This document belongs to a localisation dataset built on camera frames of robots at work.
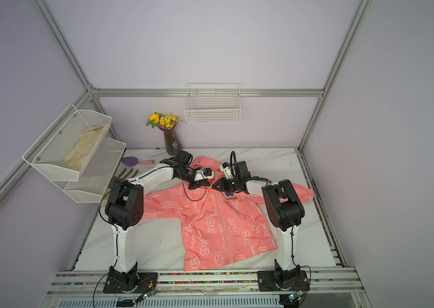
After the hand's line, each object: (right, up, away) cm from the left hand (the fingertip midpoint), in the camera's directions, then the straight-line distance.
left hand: (207, 184), depth 94 cm
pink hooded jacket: (+6, -20, -8) cm, 22 cm away
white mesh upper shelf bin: (-57, +15, -19) cm, 61 cm away
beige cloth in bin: (-52, +14, -17) cm, 56 cm away
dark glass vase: (-22, +23, +17) cm, 36 cm away
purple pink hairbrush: (-48, +12, +21) cm, 54 cm away
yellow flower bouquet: (-22, +33, +7) cm, 40 cm away
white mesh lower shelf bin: (-47, +5, -12) cm, 49 cm away
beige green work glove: (-47, +4, +14) cm, 49 cm away
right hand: (+4, -2, +3) cm, 6 cm away
